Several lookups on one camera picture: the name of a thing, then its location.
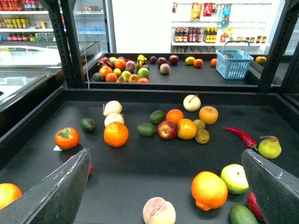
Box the red apple front right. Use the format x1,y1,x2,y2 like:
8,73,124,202
247,191,265,222

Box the yellow green pear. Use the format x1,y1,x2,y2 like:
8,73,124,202
258,136,282,159

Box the orange persimmon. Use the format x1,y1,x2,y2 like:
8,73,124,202
54,127,80,150

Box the green apple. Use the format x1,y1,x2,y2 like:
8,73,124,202
221,164,249,195

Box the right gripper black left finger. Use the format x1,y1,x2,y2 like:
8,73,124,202
0,148,91,224

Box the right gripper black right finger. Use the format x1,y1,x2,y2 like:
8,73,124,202
241,149,299,224

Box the yellow lemon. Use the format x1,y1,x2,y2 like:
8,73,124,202
185,56,195,66

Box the orange fruit beside apple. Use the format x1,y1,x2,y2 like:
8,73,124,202
177,119,197,140

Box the white condiment shelf unit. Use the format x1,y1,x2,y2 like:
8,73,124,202
171,0,276,54

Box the large orange front right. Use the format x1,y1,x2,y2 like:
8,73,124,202
191,171,228,211

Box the white drinks shelf unit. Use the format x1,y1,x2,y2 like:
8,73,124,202
0,0,56,42

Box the olive kiwi fruit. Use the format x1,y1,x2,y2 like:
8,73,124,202
195,129,210,144

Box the red yellow apple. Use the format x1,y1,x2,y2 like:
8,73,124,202
157,120,177,140

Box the yellow-orange round pear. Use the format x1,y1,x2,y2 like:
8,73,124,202
199,106,219,125

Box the large bumpy orange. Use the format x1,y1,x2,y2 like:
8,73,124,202
104,121,129,148

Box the peach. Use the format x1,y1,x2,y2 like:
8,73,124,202
142,197,176,224

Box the orange tangerine near front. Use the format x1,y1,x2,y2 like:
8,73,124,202
166,109,184,125

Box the black metal shelf rack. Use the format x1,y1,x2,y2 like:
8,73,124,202
0,0,299,224

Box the green lime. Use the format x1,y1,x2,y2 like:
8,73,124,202
149,110,165,124

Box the green avocado front right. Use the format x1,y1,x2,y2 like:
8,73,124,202
229,204,258,224

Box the small blue shopping basket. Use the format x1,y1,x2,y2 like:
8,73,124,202
216,40,254,80

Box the white pear left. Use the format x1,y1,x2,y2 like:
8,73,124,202
103,100,122,116

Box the red chili pepper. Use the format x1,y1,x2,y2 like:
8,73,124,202
223,126,257,150

